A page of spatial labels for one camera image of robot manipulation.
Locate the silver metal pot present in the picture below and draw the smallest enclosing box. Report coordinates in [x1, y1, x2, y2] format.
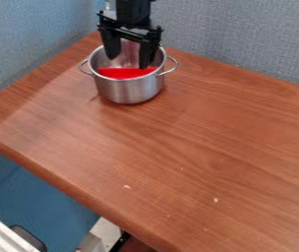
[78, 40, 179, 104]

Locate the black box on floor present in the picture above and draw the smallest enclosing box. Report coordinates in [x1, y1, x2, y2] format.
[10, 224, 48, 252]

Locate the red flat object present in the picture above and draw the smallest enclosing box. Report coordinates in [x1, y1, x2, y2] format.
[98, 67, 157, 79]

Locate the white ribbed radiator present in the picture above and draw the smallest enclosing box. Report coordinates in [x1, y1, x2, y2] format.
[0, 208, 32, 252]

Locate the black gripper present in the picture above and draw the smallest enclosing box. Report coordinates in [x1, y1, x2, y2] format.
[98, 0, 163, 69]

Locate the white table leg bracket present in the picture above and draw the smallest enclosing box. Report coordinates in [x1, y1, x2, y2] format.
[76, 218, 120, 252]

